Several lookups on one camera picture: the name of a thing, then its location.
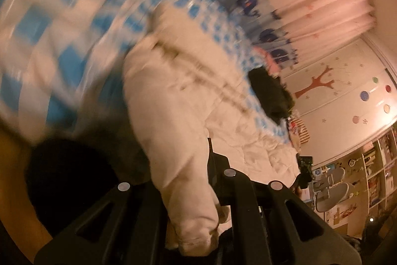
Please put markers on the red tree wall sticker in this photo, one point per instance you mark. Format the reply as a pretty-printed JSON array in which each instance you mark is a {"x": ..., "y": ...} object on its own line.
[{"x": 318, "y": 83}]

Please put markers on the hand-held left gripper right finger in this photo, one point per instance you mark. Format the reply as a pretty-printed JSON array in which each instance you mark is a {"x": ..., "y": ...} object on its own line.
[{"x": 223, "y": 190}]

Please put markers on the black fuzzy cloth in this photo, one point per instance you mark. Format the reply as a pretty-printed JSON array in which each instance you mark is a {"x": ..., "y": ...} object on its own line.
[{"x": 269, "y": 94}]

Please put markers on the white bookshelf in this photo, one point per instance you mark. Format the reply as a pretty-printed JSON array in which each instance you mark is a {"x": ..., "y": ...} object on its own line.
[{"x": 381, "y": 165}]

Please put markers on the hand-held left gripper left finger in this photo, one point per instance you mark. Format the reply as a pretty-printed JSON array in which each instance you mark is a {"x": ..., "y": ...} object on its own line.
[{"x": 145, "y": 221}]

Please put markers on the white quilted jacket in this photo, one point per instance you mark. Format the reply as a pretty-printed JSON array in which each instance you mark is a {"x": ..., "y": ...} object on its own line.
[{"x": 173, "y": 97}]

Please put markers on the pink cloth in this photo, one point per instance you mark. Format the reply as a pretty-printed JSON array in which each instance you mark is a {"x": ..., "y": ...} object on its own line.
[{"x": 266, "y": 58}]

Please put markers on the grey chair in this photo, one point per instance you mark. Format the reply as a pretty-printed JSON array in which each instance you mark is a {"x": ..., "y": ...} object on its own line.
[
  {"x": 333, "y": 178},
  {"x": 333, "y": 198}
]

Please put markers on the black tripod stand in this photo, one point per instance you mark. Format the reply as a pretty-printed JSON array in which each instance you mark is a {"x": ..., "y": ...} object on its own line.
[{"x": 304, "y": 172}]

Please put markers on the red striped cloth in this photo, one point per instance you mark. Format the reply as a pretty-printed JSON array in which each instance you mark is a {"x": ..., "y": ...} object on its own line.
[{"x": 299, "y": 131}]

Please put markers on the blue checkered plastic sheet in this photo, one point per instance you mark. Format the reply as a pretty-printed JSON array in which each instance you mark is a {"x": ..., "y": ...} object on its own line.
[{"x": 46, "y": 19}]

